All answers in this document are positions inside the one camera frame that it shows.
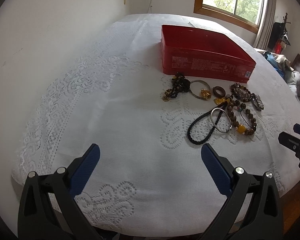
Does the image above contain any silver metal wristwatch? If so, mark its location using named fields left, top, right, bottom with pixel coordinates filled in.
left=252, top=93, right=264, bottom=111

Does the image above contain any large wooden bead bracelet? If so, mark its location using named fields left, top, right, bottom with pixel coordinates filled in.
left=226, top=99, right=257, bottom=136

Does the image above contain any multicolour bead bracelet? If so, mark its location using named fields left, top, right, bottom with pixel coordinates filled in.
left=230, top=82, right=256, bottom=103

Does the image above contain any black cord gold pendant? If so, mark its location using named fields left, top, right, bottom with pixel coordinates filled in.
left=186, top=97, right=231, bottom=145

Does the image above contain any clear silver bangle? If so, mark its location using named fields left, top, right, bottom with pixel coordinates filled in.
left=210, top=107, right=232, bottom=133

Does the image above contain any gold charm ornament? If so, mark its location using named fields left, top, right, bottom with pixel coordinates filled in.
left=200, top=89, right=212, bottom=100

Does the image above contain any dark bead necklace gold charm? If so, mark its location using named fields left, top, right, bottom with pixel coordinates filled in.
left=162, top=72, right=191, bottom=102

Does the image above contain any pile of clothes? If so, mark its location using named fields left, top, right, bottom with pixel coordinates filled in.
left=259, top=50, right=300, bottom=101

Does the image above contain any coat rack with clothes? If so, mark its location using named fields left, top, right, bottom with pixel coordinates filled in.
left=268, top=13, right=290, bottom=54

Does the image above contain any grey curtain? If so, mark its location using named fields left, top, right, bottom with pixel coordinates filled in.
left=253, top=0, right=276, bottom=50

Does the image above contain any silver metal bangle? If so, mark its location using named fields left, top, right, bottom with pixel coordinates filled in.
left=189, top=80, right=212, bottom=101

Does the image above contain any red metal tin box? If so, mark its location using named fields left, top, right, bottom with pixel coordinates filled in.
left=161, top=24, right=256, bottom=83

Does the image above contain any wooden framed window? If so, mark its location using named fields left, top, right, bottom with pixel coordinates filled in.
left=193, top=0, right=266, bottom=34

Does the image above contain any brown wooden ring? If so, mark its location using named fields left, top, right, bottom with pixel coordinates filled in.
left=212, top=86, right=226, bottom=99

